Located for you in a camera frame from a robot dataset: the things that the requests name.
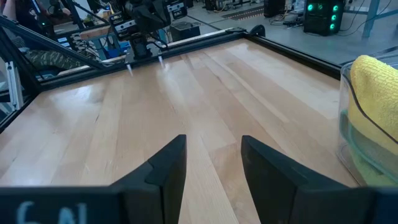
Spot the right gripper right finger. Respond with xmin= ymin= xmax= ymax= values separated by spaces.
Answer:
xmin=240 ymin=134 xmax=398 ymax=224

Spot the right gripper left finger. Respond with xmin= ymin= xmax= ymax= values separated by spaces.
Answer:
xmin=0 ymin=134 xmax=188 ymax=224

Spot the pale green teal-edged towel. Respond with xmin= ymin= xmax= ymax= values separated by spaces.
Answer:
xmin=338 ymin=109 xmax=398 ymax=185

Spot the yellow microfiber towel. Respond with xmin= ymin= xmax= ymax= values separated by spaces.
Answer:
xmin=347 ymin=55 xmax=398 ymax=156

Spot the black robot base unit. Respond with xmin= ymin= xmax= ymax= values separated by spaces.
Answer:
xmin=108 ymin=11 xmax=141 ymax=40
xmin=165 ymin=0 xmax=189 ymax=20

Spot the black computer tower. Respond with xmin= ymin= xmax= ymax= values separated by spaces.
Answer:
xmin=169 ymin=21 xmax=201 ymax=43

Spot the blue storage box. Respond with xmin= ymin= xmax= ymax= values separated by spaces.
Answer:
xmin=104 ymin=41 xmax=132 ymax=59

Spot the wooden workbench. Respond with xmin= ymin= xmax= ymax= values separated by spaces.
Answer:
xmin=54 ymin=24 xmax=113 ymax=43

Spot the seated person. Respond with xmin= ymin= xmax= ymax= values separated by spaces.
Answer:
xmin=1 ymin=0 xmax=94 ymax=72

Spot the clear plastic bin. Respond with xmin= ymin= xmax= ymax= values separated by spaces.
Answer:
xmin=336 ymin=53 xmax=398 ymax=188

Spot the black equipment case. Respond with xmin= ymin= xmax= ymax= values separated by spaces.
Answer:
xmin=263 ymin=0 xmax=287 ymax=19

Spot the black computer with green lights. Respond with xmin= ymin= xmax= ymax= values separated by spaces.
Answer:
xmin=302 ymin=0 xmax=345 ymax=37

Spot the black aluminium table frame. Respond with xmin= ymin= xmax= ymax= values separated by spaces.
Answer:
xmin=0 ymin=14 xmax=343 ymax=134

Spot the silver metal bracket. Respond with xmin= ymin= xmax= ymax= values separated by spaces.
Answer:
xmin=5 ymin=60 xmax=25 ymax=111

